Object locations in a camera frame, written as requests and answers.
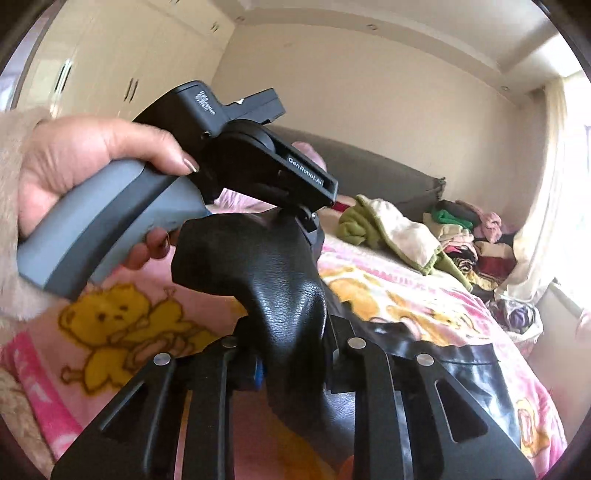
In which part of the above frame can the green and cream folded blanket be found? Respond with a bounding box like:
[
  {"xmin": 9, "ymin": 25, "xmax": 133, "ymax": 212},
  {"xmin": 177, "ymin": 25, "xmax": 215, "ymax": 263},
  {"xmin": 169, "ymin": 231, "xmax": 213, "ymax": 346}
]
[{"xmin": 337, "ymin": 194, "xmax": 468, "ymax": 292}]

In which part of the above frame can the black leather jacket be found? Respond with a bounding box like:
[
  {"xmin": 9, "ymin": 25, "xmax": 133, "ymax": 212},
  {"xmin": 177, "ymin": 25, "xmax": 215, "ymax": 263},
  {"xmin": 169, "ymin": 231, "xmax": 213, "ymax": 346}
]
[{"xmin": 171, "ymin": 212, "xmax": 525, "ymax": 480}]

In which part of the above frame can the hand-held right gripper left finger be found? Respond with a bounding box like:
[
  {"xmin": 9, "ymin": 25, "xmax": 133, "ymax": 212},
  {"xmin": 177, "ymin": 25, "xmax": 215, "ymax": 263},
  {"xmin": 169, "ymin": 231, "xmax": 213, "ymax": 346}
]
[{"xmin": 51, "ymin": 337, "xmax": 265, "ymax": 480}]

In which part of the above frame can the grey bed headboard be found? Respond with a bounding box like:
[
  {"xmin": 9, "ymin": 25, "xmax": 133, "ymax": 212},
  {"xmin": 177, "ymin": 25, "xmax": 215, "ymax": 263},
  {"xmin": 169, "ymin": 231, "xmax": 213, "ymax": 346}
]
[{"xmin": 272, "ymin": 127, "xmax": 447, "ymax": 214}]

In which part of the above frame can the pile of folded clothes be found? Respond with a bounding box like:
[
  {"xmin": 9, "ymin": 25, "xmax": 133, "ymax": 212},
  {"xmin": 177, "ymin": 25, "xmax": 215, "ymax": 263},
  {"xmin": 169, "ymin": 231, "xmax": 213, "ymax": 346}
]
[{"xmin": 422, "ymin": 198, "xmax": 523, "ymax": 301}]

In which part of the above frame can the pink quilt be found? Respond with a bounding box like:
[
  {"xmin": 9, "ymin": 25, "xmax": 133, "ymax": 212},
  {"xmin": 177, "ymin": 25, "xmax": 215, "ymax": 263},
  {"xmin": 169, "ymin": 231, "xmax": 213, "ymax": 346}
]
[{"xmin": 210, "ymin": 141, "xmax": 329, "ymax": 215}]

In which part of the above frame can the person's left hand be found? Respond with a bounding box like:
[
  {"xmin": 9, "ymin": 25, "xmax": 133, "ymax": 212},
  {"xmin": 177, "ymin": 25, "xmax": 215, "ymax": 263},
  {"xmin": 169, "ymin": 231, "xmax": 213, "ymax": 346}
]
[{"xmin": 17, "ymin": 115, "xmax": 201, "ymax": 273}]

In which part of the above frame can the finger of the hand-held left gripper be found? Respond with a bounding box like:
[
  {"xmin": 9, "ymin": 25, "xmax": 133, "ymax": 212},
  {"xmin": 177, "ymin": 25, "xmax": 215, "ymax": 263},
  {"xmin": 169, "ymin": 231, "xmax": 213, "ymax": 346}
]
[{"xmin": 295, "ymin": 205, "xmax": 326, "ymax": 253}]

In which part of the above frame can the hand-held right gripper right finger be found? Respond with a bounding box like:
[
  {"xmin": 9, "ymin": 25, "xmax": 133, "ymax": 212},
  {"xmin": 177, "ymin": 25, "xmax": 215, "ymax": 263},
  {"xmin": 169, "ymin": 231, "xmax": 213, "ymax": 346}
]
[{"xmin": 329, "ymin": 318, "xmax": 542, "ymax": 480}]

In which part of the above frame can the cream wardrobe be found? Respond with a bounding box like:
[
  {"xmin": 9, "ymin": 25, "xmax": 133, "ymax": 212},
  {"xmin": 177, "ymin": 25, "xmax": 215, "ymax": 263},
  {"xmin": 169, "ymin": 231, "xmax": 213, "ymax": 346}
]
[{"xmin": 9, "ymin": 0, "xmax": 237, "ymax": 126}]

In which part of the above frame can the cream curtain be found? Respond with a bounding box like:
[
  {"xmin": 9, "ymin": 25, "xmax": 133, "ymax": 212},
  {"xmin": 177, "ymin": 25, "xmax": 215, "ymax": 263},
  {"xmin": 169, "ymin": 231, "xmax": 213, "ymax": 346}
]
[{"xmin": 493, "ymin": 78, "xmax": 570, "ymax": 302}]

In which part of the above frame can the pink printed blanket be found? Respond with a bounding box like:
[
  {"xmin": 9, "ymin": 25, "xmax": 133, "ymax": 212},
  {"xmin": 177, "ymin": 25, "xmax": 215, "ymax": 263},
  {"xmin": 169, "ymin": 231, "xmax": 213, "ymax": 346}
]
[{"xmin": 0, "ymin": 231, "xmax": 568, "ymax": 480}]

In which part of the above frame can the basket of clothes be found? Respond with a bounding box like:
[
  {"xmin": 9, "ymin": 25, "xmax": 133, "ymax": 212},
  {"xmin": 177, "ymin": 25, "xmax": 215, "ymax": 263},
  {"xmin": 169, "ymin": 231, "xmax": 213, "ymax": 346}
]
[{"xmin": 487, "ymin": 296, "xmax": 544, "ymax": 357}]

